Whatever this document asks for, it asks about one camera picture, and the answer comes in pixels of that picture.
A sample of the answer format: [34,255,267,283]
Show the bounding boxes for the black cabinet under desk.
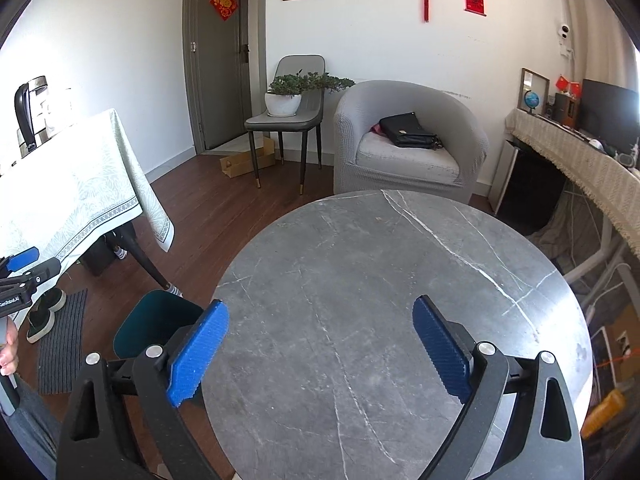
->
[488,138,566,236]

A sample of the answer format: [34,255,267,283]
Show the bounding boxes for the grey striped floor mat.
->
[37,289,88,396]

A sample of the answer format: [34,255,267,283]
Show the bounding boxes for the grey armchair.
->
[333,80,489,204]

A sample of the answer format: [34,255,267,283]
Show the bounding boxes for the round grey marble table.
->
[202,191,592,479]

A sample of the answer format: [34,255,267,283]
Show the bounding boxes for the small blue globe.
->
[523,90,540,115]

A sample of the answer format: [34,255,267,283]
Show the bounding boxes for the orange bottle on floor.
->
[580,388,626,440]

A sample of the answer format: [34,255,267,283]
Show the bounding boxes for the black handbag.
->
[378,112,444,150]

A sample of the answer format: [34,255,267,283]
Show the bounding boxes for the black white sneakers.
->
[26,287,66,344]

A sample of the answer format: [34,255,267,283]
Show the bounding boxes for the grey dining chair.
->
[244,54,326,194]

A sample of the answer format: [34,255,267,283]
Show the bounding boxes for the white patterned tablecloth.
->
[1,110,175,270]

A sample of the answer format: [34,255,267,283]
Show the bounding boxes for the black monitor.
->
[576,79,639,154]

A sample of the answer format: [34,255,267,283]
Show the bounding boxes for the black table leg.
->
[110,226,182,297]

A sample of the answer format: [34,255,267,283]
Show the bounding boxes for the person's left hand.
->
[0,325,18,376]

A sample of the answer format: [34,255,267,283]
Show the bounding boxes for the red fu door sticker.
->
[209,0,239,22]

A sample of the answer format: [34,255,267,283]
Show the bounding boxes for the potted green plant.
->
[265,70,355,117]

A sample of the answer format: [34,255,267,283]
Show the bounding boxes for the grey door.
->
[182,0,252,154]

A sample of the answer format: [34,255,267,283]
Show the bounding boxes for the brown cardboard box on floor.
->
[220,138,276,178]

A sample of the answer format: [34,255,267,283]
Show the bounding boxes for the white security camera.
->
[558,24,574,60]

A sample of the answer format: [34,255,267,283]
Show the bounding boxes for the teal trash bin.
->
[113,290,203,359]

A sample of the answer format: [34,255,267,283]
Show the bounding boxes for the beige fringed desk cloth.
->
[504,110,640,257]

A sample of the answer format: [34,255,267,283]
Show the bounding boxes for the framed picture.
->
[518,68,550,115]

